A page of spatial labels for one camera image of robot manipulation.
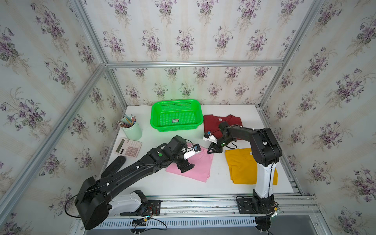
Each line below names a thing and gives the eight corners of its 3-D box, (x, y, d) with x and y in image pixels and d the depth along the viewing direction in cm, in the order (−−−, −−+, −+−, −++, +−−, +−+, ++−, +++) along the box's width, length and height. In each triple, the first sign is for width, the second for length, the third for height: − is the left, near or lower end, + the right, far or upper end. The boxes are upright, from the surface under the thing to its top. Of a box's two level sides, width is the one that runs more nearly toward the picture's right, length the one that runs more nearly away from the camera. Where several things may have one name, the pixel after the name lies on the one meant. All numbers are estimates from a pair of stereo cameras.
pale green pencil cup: (125, 141, 100) (117, 128, 89) (129, 129, 107) (122, 116, 95) (140, 141, 101) (134, 128, 89) (143, 129, 107) (138, 116, 95)
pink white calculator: (113, 153, 94) (112, 151, 92) (122, 139, 100) (121, 137, 99) (136, 158, 91) (135, 156, 90) (143, 143, 98) (142, 141, 96)
